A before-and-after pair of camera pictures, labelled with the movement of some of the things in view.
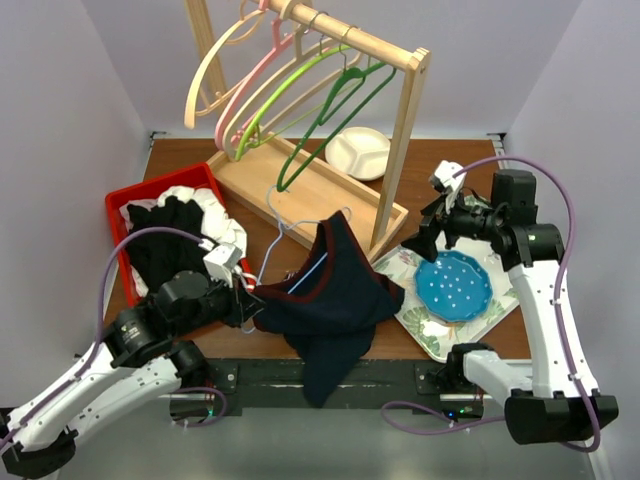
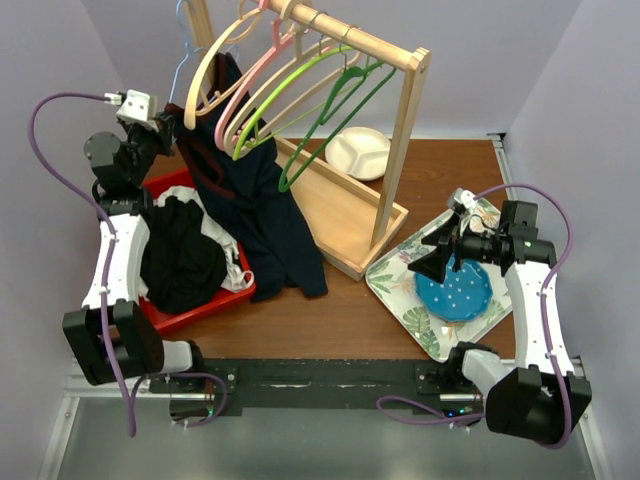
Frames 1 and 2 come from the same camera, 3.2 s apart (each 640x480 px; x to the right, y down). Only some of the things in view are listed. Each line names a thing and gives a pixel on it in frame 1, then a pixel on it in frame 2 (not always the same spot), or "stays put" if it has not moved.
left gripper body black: (223, 303) → (142, 145)
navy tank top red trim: (329, 306) → (232, 158)
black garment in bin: (157, 255) stays put
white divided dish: (361, 152) stays put
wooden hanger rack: (299, 183) stays put
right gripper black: (423, 243) → (434, 264)
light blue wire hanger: (281, 225) → (187, 49)
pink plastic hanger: (280, 42) stays put
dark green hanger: (324, 114) stays put
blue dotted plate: (456, 287) stays put
